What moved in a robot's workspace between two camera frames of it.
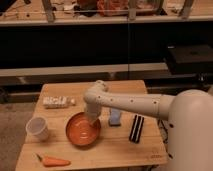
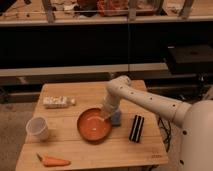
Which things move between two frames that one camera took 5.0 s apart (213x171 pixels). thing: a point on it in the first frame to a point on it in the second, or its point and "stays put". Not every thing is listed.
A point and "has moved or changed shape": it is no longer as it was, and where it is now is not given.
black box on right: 190,59 stays put
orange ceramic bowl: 80,131 has moved or changed shape
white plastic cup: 36,129 stays put
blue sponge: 115,117 stays put
